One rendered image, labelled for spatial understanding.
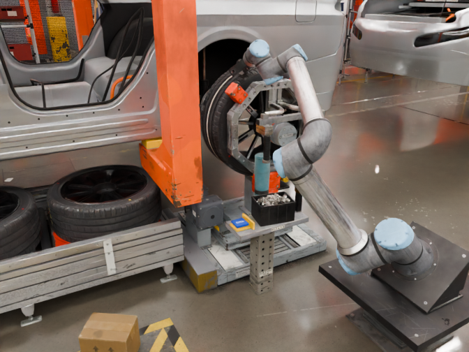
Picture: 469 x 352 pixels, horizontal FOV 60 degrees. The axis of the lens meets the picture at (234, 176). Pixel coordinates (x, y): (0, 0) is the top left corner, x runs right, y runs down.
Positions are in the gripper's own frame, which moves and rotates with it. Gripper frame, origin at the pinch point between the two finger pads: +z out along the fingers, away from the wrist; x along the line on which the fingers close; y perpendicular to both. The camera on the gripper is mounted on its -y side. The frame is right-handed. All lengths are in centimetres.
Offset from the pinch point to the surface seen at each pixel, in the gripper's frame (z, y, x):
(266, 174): -2, -19, -57
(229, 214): 44, -42, -71
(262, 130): -22.1, -14.3, -34.0
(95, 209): 11, -106, -22
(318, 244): 27, -6, -118
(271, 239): -5, -38, -88
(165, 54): -35, -39, 19
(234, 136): -2.7, -23.2, -29.2
